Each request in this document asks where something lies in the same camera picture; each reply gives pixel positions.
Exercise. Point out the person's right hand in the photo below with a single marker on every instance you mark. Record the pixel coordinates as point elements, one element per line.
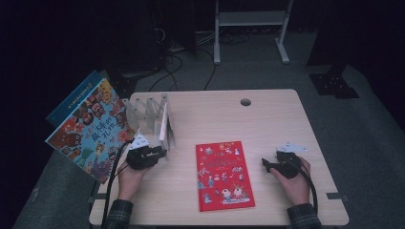
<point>296,187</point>

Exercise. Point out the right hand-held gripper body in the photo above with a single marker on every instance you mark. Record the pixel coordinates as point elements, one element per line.
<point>288,165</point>

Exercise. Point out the animal picture book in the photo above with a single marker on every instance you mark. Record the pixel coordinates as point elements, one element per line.
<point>92,133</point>

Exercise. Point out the blue book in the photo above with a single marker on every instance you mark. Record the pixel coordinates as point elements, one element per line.
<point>71,101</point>

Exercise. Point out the black stand base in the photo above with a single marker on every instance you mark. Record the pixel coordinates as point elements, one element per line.
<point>127,86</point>

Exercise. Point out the person's left hand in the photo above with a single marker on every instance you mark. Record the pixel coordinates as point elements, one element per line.
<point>129,181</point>

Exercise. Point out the clear acrylic book rack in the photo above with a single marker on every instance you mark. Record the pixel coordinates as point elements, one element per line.
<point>153,117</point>

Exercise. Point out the white metal stand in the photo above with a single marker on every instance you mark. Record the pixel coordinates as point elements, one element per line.
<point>217,38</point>

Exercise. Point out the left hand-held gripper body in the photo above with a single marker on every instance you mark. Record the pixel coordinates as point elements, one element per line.
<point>140,157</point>

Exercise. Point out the red picture book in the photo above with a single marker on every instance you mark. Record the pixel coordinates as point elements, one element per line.
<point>224,178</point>

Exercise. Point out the black floor base plate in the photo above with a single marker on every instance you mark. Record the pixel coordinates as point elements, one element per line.
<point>334,84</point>

